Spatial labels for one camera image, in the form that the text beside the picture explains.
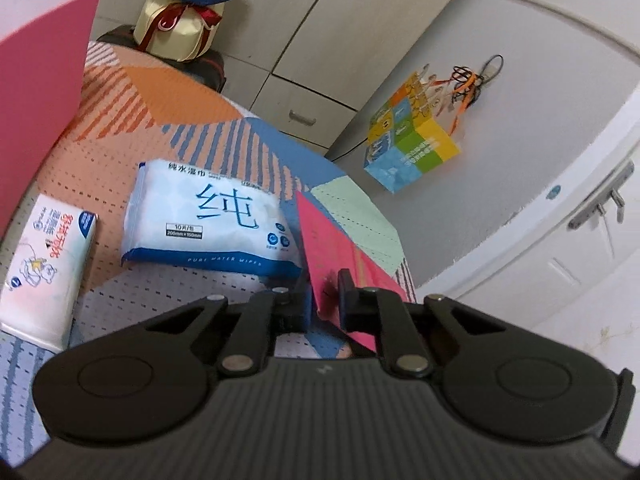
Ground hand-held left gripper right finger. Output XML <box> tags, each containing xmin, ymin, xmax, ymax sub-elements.
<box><xmin>337</xmin><ymin>269</ymin><xmax>507</xmax><ymax>379</ymax></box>

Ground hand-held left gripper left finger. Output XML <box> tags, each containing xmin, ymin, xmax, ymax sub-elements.
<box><xmin>142</xmin><ymin>285</ymin><xmax>316</xmax><ymax>377</ymax></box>

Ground red envelope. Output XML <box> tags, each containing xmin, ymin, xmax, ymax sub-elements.
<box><xmin>295</xmin><ymin>189</ymin><xmax>406</xmax><ymax>357</ymax></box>

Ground pink cardboard box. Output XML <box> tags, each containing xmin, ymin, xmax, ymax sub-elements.
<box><xmin>0</xmin><ymin>0</ymin><xmax>104</xmax><ymax>239</ymax></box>

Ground blue white wet wipes pack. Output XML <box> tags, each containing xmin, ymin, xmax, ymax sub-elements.
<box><xmin>120</xmin><ymin>158</ymin><xmax>304</xmax><ymax>279</ymax></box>

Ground colourful tissue box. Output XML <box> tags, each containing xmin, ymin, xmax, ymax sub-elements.
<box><xmin>363</xmin><ymin>72</ymin><xmax>462</xmax><ymax>195</ymax></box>

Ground white door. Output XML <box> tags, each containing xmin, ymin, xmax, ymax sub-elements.
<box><xmin>415</xmin><ymin>77</ymin><xmax>640</xmax><ymax>396</ymax></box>

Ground patterned tablecloth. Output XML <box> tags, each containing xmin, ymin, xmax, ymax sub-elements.
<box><xmin>0</xmin><ymin>40</ymin><xmax>417</xmax><ymax>361</ymax></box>

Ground white tissue pack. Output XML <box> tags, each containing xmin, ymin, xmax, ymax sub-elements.
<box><xmin>0</xmin><ymin>194</ymin><xmax>100</xmax><ymax>352</ymax></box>

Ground black stool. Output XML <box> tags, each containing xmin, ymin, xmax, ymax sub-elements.
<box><xmin>95</xmin><ymin>24</ymin><xmax>227</xmax><ymax>95</ymax></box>

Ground cream wardrobe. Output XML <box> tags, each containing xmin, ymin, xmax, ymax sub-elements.
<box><xmin>75</xmin><ymin>0</ymin><xmax>490</xmax><ymax>160</ymax></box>

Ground wrapped snack bouquet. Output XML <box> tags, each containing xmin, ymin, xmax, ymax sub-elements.
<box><xmin>133</xmin><ymin>0</ymin><xmax>279</xmax><ymax>64</ymax></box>

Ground orange hanging cords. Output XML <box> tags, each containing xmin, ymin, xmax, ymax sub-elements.
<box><xmin>425</xmin><ymin>53</ymin><xmax>505</xmax><ymax>134</ymax></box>

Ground grey door handle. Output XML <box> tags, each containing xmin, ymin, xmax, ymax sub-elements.
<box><xmin>567</xmin><ymin>162</ymin><xmax>636</xmax><ymax>231</ymax></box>

